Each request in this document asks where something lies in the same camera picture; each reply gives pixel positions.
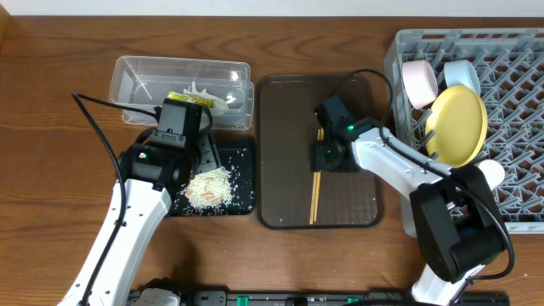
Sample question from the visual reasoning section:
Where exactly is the clear plastic waste bin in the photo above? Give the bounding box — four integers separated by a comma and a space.
109, 56, 254, 131

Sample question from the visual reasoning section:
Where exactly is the pink shallow bowl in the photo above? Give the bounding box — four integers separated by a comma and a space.
401, 60, 438, 110

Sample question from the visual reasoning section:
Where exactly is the rice food waste pile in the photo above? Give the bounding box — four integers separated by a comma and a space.
178, 155, 255, 213

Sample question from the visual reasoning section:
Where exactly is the yellow green snack wrapper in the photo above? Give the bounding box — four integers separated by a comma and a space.
167, 91, 214, 108

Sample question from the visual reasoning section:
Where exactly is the white green cup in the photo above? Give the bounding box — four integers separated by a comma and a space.
475, 159, 506, 190

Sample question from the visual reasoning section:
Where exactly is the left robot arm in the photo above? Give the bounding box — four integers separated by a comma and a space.
61, 99, 221, 305

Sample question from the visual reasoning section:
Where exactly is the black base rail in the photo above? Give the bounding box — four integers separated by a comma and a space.
127, 278, 511, 306

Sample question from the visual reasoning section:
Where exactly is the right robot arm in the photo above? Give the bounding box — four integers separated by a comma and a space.
310, 96, 514, 305

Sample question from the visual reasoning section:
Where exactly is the grey dishwasher rack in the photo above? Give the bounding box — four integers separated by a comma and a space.
384, 28, 543, 234

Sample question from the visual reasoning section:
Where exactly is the brown serving tray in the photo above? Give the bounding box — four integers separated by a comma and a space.
258, 74, 384, 230

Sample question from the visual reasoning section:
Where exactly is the white plastic bag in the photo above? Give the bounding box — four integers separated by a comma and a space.
182, 81, 229, 116

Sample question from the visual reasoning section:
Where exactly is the yellow round plate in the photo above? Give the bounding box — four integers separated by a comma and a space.
425, 85, 488, 167

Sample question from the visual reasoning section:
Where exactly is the black waste tray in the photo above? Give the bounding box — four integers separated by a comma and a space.
165, 137, 257, 218

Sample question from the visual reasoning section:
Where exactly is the light blue bowl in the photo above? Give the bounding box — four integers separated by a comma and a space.
443, 59, 481, 95

